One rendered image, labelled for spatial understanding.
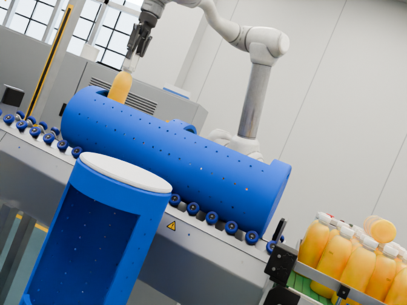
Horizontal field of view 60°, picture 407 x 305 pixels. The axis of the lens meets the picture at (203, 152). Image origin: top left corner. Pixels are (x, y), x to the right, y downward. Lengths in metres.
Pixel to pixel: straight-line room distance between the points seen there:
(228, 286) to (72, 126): 0.82
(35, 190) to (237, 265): 0.86
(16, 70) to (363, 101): 3.54
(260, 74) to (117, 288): 1.20
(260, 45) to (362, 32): 2.84
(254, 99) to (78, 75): 1.97
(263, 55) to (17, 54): 2.55
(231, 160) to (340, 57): 3.32
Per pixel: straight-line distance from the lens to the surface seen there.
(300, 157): 4.18
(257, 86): 1.80
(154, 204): 0.96
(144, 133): 1.31
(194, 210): 1.25
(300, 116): 4.21
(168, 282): 1.36
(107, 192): 0.92
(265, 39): 1.77
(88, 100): 1.47
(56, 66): 2.20
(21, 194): 1.66
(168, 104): 3.03
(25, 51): 3.73
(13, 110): 1.91
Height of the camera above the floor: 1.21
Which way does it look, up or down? 2 degrees down
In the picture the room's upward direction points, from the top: 23 degrees clockwise
